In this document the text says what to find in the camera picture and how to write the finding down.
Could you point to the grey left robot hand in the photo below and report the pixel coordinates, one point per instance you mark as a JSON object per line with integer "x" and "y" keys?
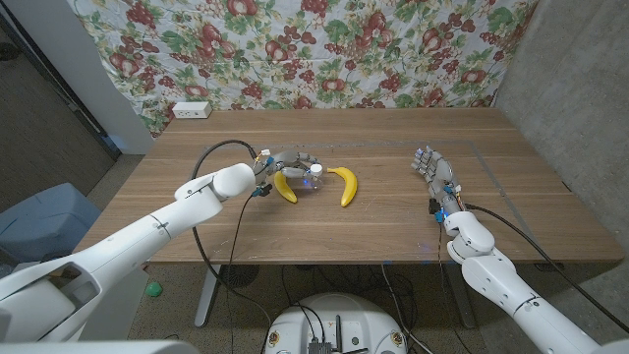
{"x": 287, "y": 159}

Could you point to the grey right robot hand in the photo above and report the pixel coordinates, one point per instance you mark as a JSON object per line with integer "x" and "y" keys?
{"x": 437, "y": 172}

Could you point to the clear medicine bottle white cap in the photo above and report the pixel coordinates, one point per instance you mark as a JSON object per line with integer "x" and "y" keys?
{"x": 316, "y": 170}

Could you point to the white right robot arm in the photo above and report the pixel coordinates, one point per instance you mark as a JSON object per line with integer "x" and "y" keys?
{"x": 501, "y": 285}

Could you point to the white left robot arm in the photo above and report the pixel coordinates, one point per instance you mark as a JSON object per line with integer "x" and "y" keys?
{"x": 147, "y": 231}

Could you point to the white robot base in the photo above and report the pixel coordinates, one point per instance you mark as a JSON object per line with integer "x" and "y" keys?
{"x": 339, "y": 314}

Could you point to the yellow toy banana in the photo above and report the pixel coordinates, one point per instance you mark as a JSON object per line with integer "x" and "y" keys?
{"x": 286, "y": 193}
{"x": 350, "y": 189}

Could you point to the white power strip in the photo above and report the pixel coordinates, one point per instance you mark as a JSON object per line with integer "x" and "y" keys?
{"x": 191, "y": 110}

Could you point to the floral fruit print backdrop cloth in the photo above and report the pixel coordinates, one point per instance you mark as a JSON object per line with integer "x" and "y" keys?
{"x": 319, "y": 49}

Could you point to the grey table leg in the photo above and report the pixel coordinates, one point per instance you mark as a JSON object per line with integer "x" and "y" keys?
{"x": 459, "y": 295}

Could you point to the black round floor grille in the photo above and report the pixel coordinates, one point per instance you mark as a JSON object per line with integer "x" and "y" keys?
{"x": 239, "y": 275}

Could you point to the white table leg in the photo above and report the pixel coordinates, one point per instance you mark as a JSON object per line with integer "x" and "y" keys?
{"x": 209, "y": 290}

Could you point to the small green ball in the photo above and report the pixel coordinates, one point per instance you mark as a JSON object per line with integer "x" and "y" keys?
{"x": 154, "y": 289}

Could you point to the blue-grey plastic bin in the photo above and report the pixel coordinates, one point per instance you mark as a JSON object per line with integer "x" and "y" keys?
{"x": 44, "y": 221}

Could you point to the black door frame strip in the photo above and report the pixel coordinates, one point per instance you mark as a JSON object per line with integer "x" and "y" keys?
{"x": 112, "y": 146}

